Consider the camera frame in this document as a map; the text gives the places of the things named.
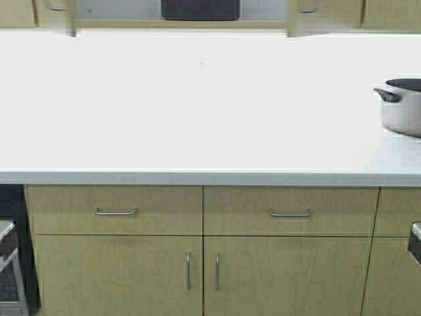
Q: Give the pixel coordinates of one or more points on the left silver gripper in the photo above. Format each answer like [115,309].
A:
[7,231]

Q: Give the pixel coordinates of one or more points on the right silver gripper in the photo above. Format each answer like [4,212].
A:
[416,230]

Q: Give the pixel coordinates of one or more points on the wooden cabinet door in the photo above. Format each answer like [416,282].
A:
[56,16]
[308,18]

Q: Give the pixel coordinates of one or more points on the black pot with handles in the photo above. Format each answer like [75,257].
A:
[200,10]

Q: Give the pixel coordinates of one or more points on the right lower cabinet door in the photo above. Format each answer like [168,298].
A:
[393,279]

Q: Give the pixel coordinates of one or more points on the left lower cabinet door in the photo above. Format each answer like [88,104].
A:
[120,275]

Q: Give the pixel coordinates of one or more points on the middle lower cabinet door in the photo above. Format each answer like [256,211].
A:
[285,275]

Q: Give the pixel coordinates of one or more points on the far left upper cabinet door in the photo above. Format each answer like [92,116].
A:
[17,14]

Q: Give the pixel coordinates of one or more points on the far right upper cabinet door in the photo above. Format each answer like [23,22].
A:
[392,15]

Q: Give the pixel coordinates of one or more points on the right lower wooden drawer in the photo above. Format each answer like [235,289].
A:
[398,209]

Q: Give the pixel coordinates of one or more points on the wooden drawer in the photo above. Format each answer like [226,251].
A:
[398,209]
[143,210]
[281,211]

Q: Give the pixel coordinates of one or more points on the left lower wooden drawer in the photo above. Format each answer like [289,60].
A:
[143,210]

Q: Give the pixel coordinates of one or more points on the middle lower wooden drawer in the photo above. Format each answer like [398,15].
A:
[281,211]

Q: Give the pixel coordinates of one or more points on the silver pot with dark handle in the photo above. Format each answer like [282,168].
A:
[400,105]

